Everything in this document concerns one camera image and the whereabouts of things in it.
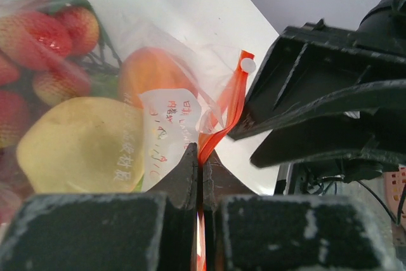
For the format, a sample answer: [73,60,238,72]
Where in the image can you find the clear zip top bag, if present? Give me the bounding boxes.
[1,0,256,270]

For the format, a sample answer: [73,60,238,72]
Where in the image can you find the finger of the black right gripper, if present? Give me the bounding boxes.
[249,80,406,183]
[230,20,405,140]

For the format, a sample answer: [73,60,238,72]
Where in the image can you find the red fake strawberries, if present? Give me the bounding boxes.
[1,0,105,223]

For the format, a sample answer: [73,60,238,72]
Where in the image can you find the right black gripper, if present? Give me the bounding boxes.
[357,0,405,56]

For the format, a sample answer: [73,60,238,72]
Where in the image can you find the yellow fake pear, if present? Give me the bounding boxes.
[16,97,144,194]

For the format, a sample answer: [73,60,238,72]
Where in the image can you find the orange fake peach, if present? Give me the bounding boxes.
[118,47,198,109]

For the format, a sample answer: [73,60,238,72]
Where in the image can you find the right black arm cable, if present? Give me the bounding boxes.
[304,162,406,226]

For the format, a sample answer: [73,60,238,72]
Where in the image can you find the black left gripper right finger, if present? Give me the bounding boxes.
[203,154,400,270]

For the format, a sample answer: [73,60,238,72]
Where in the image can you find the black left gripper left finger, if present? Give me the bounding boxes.
[1,143,199,270]

